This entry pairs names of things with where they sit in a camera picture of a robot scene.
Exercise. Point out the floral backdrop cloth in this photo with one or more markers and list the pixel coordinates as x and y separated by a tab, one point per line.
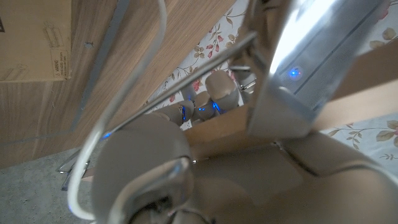
357	146

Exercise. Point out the cardboard packing box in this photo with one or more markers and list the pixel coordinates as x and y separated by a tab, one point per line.
31	37

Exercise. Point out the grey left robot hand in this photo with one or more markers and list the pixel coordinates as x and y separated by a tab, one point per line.
248	193

